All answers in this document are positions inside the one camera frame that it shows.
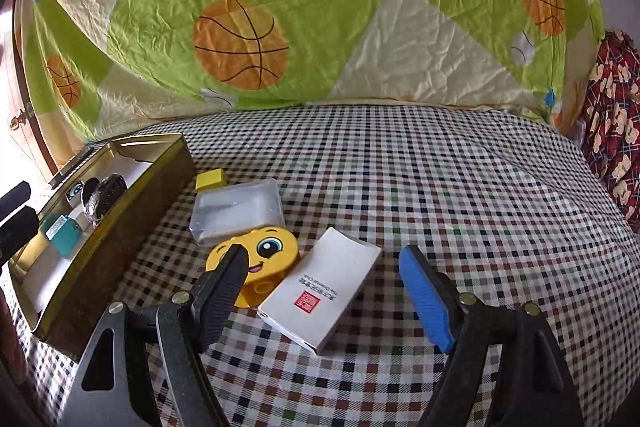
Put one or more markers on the white long cardboard box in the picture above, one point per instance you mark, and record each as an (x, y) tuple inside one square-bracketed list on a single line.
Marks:
[(325, 287)]

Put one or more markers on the red patterned cloth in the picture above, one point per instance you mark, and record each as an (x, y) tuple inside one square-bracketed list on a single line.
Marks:
[(612, 122)]

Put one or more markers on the clear plastic box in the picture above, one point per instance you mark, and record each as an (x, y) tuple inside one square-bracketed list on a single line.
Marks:
[(235, 212)]

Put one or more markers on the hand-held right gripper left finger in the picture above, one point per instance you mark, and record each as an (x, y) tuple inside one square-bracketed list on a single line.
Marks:
[(224, 289)]

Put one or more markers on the checkered bedsheet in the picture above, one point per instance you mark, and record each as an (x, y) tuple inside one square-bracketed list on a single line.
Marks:
[(450, 207)]

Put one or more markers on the yellow smiley face block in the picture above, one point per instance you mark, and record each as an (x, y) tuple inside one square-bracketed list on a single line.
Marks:
[(272, 249)]

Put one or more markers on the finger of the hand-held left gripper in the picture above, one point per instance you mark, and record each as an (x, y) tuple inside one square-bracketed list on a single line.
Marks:
[(20, 229), (15, 198)]

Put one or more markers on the black round object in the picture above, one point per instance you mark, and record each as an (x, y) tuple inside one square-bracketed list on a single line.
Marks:
[(105, 197)]

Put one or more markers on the teal toy block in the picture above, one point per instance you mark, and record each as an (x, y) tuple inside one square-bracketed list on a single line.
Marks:
[(64, 236)]

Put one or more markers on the small yellow block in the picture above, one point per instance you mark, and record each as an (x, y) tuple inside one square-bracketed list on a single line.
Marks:
[(210, 180)]

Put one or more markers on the green basketball print quilt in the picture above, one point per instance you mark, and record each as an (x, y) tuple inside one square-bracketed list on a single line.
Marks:
[(320, 7)]

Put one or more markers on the wooden cabinet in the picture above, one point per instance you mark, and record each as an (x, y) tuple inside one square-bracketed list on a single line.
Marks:
[(25, 72)]

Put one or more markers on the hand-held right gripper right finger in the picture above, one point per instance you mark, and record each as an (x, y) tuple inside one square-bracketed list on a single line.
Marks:
[(425, 297)]

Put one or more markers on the gold tin box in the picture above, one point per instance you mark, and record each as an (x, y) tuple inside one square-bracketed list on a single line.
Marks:
[(130, 227)]

